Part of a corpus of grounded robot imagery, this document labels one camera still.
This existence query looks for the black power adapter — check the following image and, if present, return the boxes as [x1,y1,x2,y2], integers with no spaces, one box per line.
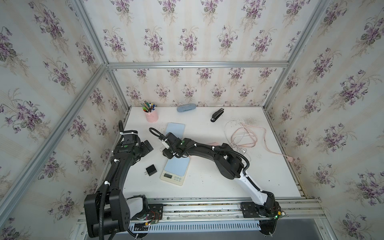
[146,165,157,176]

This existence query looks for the blue cream kitchen scale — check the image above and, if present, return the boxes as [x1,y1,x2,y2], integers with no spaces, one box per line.
[160,157,190,186]

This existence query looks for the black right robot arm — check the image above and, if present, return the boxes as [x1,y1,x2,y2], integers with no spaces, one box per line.
[149,128,282,220]

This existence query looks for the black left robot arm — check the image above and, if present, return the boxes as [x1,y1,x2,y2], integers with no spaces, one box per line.
[84,121,153,240]

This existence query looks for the pink metal pen bucket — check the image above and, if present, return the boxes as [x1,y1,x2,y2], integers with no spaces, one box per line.
[145,110,159,123]

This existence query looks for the blue fabric glasses case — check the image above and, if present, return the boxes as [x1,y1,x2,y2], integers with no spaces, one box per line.
[177,104,197,113]

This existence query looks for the black stapler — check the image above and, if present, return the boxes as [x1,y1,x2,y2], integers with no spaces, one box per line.
[211,108,224,123]

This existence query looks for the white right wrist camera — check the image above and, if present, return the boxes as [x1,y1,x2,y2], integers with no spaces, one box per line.
[161,139,170,149]

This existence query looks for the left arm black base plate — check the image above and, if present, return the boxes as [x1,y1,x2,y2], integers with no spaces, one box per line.
[131,204,164,224]

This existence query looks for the aluminium mounting rail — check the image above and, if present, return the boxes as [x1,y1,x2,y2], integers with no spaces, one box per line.
[76,196,326,224]

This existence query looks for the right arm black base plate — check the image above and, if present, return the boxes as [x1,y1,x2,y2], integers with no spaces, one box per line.
[240,202,282,219]

